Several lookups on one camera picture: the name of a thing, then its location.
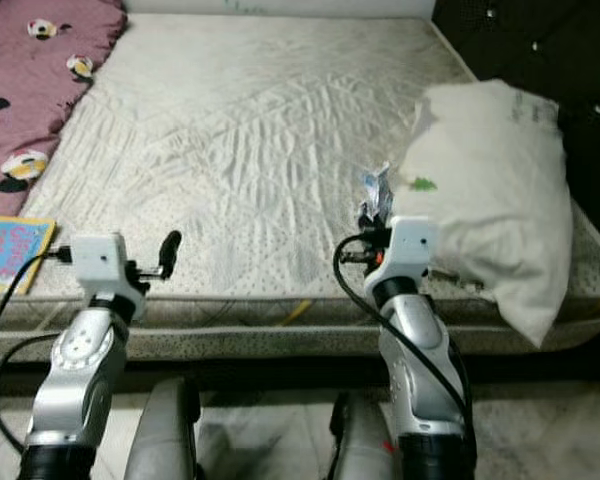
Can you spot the grey robot left leg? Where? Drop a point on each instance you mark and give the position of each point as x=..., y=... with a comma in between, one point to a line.
x=162, y=440

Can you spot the white pillow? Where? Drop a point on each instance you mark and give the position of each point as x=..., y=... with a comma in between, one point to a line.
x=490, y=200

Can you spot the grey robot leg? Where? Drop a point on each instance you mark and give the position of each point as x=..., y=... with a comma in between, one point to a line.
x=360, y=445
x=162, y=440

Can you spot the grey robot right leg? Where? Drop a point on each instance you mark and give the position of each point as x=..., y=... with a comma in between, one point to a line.
x=360, y=445

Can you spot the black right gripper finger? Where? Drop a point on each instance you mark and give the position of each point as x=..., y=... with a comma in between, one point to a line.
x=369, y=218

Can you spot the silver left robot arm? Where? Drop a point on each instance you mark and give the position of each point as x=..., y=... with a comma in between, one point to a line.
x=70, y=380

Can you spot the colourful children's board book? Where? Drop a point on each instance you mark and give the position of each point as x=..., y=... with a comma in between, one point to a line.
x=15, y=255

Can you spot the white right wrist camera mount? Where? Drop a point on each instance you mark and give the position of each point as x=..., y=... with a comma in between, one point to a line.
x=410, y=245

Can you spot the white quilted mattress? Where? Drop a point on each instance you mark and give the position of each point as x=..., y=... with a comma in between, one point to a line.
x=240, y=150

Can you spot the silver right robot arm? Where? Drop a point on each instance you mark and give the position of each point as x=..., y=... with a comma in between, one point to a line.
x=420, y=370

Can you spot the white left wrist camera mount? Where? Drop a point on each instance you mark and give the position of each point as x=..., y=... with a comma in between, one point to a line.
x=102, y=262

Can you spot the pink cartoon print blanket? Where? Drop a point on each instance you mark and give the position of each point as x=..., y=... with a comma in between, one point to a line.
x=30, y=100

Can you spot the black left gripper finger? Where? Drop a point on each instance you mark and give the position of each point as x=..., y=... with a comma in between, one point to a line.
x=171, y=252

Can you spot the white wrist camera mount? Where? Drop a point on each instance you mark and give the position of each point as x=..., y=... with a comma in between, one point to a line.
x=410, y=245
x=102, y=262

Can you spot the black tufted headboard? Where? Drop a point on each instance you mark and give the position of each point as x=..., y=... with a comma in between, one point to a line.
x=540, y=50

